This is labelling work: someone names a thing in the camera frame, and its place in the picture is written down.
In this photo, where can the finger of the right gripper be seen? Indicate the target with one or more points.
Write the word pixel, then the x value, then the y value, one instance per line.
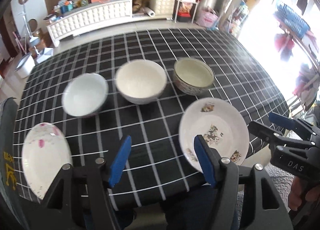
pixel 303 129
pixel 274 137

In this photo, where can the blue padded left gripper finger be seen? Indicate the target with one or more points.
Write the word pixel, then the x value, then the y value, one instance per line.
pixel 112 174

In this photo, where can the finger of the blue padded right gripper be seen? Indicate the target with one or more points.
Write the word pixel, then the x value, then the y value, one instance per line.
pixel 210 161

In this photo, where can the white plate colourful decals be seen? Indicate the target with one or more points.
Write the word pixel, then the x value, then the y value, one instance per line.
pixel 222 127

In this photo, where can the white bowl bluish tint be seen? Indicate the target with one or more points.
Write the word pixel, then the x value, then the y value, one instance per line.
pixel 85 95

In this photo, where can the white cream bowl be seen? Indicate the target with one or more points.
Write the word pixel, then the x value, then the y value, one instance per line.
pixel 141 81

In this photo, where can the pink floral white plate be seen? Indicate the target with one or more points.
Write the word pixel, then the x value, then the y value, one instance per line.
pixel 45 150

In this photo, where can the patterned bowl dark rim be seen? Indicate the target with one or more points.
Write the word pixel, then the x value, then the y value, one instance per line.
pixel 192 76

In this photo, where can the person's right hand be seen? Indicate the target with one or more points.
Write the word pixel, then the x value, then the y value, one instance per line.
pixel 295 195

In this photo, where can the black white checkered tablecloth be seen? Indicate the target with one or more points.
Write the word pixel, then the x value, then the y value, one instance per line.
pixel 156 168

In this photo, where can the blue plastic basket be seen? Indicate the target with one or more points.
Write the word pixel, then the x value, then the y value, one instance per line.
pixel 291 19

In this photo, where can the pink plastic bag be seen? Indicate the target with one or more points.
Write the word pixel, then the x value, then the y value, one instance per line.
pixel 206 18

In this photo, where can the grey sofa cover with crown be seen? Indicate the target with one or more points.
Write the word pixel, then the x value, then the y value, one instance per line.
pixel 10 200

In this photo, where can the white dustpan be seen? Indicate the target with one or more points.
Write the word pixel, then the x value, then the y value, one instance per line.
pixel 43 55

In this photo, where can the white mop bucket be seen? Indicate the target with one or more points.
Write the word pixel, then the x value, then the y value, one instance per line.
pixel 25 66

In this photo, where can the white tufted TV cabinet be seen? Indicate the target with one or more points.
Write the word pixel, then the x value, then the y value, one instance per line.
pixel 110 13

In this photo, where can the white mop stand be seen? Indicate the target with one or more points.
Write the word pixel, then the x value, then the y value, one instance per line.
pixel 33 40

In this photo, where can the paper towel roll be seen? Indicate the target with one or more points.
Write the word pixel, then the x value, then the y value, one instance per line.
pixel 149 12

